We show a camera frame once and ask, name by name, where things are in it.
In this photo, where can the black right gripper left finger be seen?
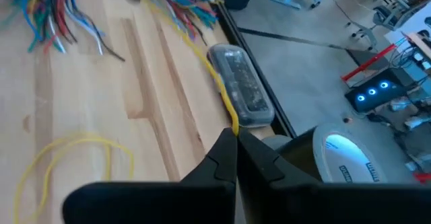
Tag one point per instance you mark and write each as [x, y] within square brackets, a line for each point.
[215, 170]

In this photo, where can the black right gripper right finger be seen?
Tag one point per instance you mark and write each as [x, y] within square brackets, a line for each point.
[262, 183]

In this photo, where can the black tape roll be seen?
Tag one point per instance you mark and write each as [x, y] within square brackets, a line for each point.
[298, 156]

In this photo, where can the black computer tower blue fans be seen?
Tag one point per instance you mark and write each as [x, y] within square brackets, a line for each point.
[387, 98]

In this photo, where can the red metal bar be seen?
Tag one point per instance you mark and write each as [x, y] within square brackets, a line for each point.
[368, 62]

